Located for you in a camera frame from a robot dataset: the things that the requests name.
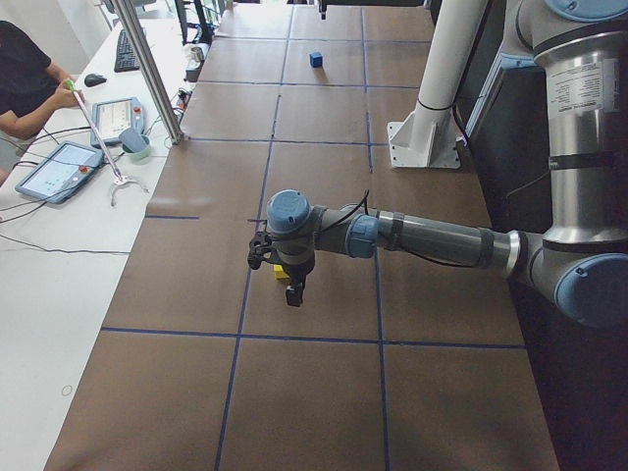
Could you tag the white central pillar mount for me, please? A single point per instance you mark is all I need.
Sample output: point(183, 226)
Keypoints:
point(427, 136)

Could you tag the yellow cube block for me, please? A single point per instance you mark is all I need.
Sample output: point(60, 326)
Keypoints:
point(279, 273)

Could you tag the black keyboard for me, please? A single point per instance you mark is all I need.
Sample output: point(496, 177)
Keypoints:
point(125, 59)

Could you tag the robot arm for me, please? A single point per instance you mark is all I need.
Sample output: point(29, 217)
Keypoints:
point(548, 137)

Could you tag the aluminium frame post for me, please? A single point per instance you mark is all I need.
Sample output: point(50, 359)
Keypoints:
point(127, 15)

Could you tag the near teach pendant tablet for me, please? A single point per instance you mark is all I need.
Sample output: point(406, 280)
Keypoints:
point(62, 173)

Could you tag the blue cup on roll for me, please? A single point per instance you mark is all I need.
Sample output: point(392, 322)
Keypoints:
point(135, 144)

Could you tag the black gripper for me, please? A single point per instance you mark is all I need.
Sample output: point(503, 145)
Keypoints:
point(295, 271)

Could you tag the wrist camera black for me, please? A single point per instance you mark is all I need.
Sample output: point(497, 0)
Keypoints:
point(260, 250)

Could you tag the blue cube block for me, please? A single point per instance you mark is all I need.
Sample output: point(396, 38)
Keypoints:
point(316, 60)

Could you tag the metal mug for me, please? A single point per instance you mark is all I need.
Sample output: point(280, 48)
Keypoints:
point(196, 54)

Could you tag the black computer mouse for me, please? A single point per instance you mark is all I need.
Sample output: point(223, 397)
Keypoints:
point(92, 80)

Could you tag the teach pendant tablet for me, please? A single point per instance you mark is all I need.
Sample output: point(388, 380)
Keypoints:
point(62, 173)
point(115, 116)

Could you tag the long reacher grabber stick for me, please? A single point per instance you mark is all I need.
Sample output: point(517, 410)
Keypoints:
point(120, 180)

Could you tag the seated person in black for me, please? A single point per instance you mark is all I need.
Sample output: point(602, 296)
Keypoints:
point(33, 88)

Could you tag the far teach pendant tablet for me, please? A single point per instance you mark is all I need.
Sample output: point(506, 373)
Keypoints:
point(115, 116)

